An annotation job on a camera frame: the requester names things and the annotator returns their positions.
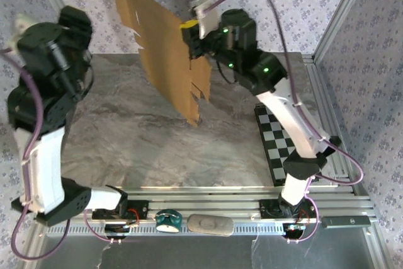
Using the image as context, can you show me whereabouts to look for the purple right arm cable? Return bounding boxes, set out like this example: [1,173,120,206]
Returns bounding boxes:
[206,0,365,245]

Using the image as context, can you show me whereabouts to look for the grey slotted cable duct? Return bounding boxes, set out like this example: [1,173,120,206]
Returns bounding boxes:
[45,222,315,238]

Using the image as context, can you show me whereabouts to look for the aluminium extrusion base rails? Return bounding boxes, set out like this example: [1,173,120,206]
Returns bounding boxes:
[34,186,377,223]

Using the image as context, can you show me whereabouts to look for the black white checkerboard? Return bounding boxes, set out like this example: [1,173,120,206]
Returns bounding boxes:
[254,105,319,187]

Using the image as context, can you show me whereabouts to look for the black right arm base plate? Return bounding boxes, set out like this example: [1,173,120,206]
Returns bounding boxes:
[259,198,317,219]

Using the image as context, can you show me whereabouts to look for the grey oval stone pad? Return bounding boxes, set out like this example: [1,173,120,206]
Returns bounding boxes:
[187,214,235,238]

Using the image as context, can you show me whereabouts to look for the aluminium side rail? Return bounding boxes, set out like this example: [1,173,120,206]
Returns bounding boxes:
[302,54,360,196]

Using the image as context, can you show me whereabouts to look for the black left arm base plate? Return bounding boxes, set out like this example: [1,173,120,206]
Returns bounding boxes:
[91,200,149,222]

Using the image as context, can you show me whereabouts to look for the teal tape dispenser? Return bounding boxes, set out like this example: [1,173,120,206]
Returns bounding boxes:
[154,209,183,234]

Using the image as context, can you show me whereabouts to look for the brown cardboard box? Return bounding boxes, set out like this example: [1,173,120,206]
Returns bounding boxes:
[113,0,212,129]

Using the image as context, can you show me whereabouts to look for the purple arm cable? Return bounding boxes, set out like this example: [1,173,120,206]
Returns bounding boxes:
[206,0,365,245]
[0,47,139,262]

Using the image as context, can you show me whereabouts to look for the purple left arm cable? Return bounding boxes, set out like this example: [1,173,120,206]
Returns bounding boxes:
[0,47,139,262]

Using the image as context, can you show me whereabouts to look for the black rectangular device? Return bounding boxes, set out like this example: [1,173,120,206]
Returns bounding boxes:
[321,215,372,229]

